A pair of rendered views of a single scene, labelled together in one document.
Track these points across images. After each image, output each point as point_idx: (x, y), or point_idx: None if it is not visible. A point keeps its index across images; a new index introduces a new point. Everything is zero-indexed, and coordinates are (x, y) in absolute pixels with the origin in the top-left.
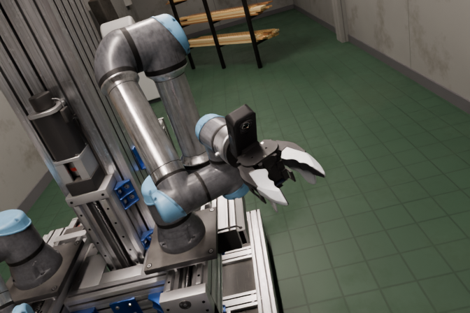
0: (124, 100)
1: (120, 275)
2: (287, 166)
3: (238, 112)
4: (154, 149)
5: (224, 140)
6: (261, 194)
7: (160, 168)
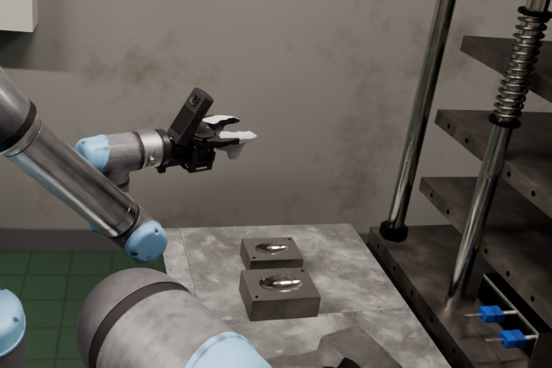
0: (60, 139)
1: None
2: None
3: (204, 92)
4: (113, 184)
5: (160, 138)
6: (241, 142)
7: (130, 200)
